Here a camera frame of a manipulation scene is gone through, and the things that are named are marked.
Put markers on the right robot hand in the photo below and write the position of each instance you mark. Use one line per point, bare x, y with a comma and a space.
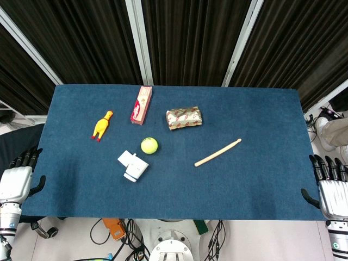
333, 198

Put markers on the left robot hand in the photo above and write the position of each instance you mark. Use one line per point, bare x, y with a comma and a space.
15, 185

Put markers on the wooden drumstick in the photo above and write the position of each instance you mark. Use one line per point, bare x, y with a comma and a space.
217, 152

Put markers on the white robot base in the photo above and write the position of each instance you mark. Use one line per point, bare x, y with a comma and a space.
170, 242

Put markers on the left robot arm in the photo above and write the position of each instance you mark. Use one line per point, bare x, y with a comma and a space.
8, 225

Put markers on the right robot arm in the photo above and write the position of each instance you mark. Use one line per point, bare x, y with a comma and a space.
338, 240

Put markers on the person's beige trouser leg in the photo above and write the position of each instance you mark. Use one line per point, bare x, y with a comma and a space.
337, 130

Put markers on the white shoe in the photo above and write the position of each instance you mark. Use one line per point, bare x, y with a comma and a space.
324, 130

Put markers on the blue felt table cover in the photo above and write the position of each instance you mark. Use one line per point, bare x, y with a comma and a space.
244, 190

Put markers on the yellow rubber chicken toy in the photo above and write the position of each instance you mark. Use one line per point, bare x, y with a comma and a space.
101, 125

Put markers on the orange handheld device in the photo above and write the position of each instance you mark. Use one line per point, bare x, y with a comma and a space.
115, 229

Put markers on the white plastic device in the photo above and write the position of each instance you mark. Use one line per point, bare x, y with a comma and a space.
134, 168

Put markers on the green flat object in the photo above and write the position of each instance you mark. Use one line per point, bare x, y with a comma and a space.
201, 227

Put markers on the yellow tennis ball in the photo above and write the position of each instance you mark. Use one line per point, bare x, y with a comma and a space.
149, 145

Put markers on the red toothpaste box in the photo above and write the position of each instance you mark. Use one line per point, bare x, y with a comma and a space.
141, 107

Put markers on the gold foil wrapped package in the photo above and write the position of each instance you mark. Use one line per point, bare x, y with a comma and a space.
184, 118

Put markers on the black pleated curtain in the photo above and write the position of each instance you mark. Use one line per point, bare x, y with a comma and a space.
195, 35

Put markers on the white frame post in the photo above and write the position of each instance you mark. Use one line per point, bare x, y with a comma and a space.
140, 40
326, 98
30, 47
243, 40

